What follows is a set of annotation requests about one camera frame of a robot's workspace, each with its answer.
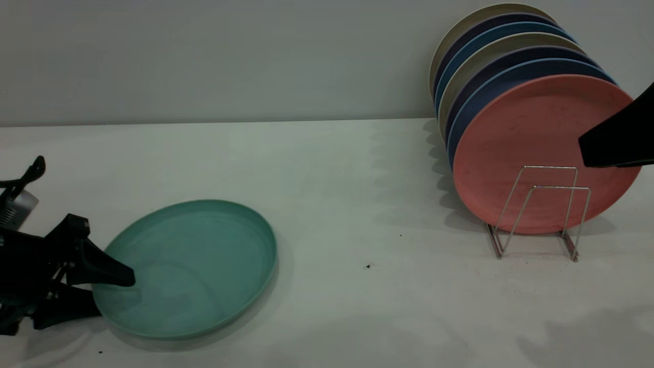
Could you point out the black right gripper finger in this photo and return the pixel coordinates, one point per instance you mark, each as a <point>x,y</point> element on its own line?
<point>623,138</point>

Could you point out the beige round plate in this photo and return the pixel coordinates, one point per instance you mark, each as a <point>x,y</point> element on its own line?
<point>490,14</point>
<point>490,57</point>

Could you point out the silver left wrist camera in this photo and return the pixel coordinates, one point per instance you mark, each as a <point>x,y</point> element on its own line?
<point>15,209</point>

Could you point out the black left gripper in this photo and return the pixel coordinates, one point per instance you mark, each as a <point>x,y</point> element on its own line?
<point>25,271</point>

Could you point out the dark purple round plate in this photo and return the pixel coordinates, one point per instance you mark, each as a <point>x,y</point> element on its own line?
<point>490,74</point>

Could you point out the pink round plate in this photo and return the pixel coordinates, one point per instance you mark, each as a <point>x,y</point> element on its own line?
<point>531,128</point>

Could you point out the green round plate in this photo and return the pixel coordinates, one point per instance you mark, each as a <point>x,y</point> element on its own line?
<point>204,266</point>

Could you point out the dark navy round plate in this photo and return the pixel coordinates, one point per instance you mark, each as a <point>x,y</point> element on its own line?
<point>490,27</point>

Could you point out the blue round plate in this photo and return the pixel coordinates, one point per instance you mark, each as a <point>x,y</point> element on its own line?
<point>490,93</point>
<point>490,41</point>

